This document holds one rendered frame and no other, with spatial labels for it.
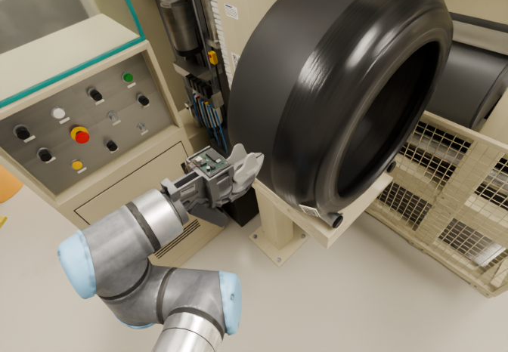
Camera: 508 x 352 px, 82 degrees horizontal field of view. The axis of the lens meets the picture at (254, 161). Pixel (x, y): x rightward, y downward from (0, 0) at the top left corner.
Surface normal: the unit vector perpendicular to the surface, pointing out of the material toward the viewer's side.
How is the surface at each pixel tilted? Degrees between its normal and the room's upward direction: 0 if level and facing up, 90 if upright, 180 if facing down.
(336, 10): 17
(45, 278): 0
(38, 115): 90
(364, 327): 0
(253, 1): 90
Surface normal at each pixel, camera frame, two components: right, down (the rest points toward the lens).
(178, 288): -0.20, -0.62
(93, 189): 0.66, 0.51
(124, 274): 0.75, 0.32
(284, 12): -0.42, -0.35
